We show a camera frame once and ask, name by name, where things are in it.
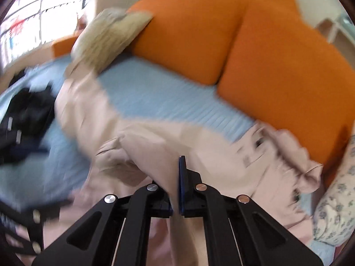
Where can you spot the beige garment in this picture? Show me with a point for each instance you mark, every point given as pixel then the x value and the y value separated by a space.
pixel 155 144

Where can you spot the black clothes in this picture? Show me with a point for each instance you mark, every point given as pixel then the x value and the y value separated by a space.
pixel 30 110

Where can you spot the light blue ribbed blanket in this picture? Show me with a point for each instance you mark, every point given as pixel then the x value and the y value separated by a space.
pixel 166 99

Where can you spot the orange sofa cushion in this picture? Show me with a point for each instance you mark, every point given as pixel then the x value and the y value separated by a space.
pixel 188 33
pixel 277 74

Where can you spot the beige fluffy pillow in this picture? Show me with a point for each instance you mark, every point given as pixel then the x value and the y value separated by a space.
pixel 105 38

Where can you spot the orange sofa armrest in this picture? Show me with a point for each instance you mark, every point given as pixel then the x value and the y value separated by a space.
pixel 62 47

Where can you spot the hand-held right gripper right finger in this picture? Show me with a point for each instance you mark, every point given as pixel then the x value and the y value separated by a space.
pixel 182 177

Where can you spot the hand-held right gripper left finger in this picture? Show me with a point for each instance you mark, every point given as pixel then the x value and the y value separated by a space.
pixel 159 209

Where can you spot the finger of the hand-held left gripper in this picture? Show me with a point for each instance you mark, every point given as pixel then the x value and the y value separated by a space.
pixel 33 228

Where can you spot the window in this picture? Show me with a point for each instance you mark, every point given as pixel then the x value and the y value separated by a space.
pixel 25 25

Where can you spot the wooden shelf unit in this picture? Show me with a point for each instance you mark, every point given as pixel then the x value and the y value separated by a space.
pixel 337 30

